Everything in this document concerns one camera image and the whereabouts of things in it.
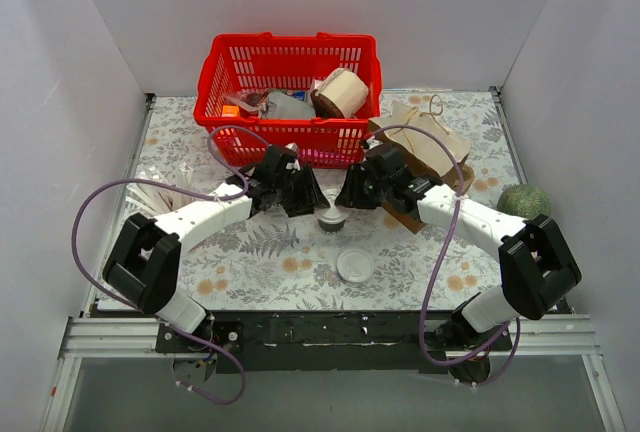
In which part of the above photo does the pink cup of straws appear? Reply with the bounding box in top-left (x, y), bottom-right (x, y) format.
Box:
top-left (124, 166), bottom-right (211, 253)

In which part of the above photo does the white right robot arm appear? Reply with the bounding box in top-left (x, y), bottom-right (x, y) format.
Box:
top-left (335, 143), bottom-right (582, 350)

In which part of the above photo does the clear plastic snack packet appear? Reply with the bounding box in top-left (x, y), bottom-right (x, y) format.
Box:
top-left (224, 92), bottom-right (268, 117)

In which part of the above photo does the brown paper bag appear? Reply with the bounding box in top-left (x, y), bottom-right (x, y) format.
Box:
top-left (366, 94), bottom-right (471, 234)

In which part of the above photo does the grey crumpled pouch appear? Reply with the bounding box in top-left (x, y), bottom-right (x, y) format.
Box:
top-left (262, 91), bottom-right (316, 120)

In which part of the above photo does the white plastic cup lid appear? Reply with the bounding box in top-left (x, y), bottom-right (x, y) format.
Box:
top-left (336, 249), bottom-right (375, 284)

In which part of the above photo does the green melon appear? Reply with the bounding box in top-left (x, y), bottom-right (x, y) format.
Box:
top-left (496, 184), bottom-right (551, 220)

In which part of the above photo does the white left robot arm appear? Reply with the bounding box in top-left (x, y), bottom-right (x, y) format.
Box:
top-left (102, 145), bottom-right (330, 352)

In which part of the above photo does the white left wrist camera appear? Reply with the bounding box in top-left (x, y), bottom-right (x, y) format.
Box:
top-left (286, 142), bottom-right (301, 171)

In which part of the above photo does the red plastic shopping basket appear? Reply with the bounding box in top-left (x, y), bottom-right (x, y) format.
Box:
top-left (194, 32), bottom-right (382, 169)

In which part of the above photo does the orange snack box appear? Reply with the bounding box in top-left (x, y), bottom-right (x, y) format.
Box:
top-left (221, 104), bottom-right (242, 118)

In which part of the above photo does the black paper coffee cup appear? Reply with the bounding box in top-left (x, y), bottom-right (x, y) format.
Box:
top-left (317, 218), bottom-right (346, 233)

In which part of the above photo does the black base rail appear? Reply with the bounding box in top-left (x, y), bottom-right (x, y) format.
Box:
top-left (64, 307), bottom-right (596, 373)

